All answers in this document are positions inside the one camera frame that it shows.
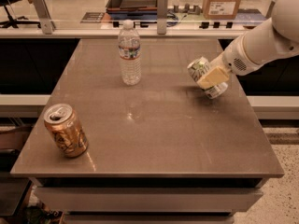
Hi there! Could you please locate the white green 7up can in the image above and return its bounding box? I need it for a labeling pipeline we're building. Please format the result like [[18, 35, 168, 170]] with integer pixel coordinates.
[[187, 57, 228, 99]]

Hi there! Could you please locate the gold orange soda can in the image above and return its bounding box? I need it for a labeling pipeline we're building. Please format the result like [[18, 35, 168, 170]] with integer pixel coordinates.
[[44, 104, 89, 158]]

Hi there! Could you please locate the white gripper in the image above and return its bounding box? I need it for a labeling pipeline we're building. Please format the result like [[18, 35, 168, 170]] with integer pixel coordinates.
[[197, 36, 260, 90]]

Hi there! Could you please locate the cardboard box with label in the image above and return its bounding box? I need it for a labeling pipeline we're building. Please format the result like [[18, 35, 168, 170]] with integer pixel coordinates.
[[202, 0, 241, 20]]

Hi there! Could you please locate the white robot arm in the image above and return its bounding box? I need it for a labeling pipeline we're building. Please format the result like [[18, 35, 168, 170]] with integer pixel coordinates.
[[197, 0, 299, 89]]

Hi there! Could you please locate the middle metal glass post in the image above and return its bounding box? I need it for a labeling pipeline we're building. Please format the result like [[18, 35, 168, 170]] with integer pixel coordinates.
[[157, 0, 168, 35]]

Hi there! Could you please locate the black office chair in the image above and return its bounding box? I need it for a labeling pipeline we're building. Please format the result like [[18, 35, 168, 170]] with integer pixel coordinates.
[[0, 0, 42, 30]]

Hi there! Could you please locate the left metal glass post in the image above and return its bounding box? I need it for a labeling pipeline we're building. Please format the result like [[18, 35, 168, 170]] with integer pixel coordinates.
[[32, 0, 55, 35]]

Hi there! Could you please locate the grey tray bin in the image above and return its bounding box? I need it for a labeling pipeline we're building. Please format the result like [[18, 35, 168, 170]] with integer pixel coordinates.
[[105, 0, 165, 13]]

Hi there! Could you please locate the clear plastic water bottle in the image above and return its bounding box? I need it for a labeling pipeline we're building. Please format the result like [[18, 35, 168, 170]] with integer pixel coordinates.
[[118, 20, 141, 86]]

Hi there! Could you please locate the grey table with drawers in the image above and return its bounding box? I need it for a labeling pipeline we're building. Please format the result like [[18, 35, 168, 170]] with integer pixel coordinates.
[[11, 38, 283, 224]]

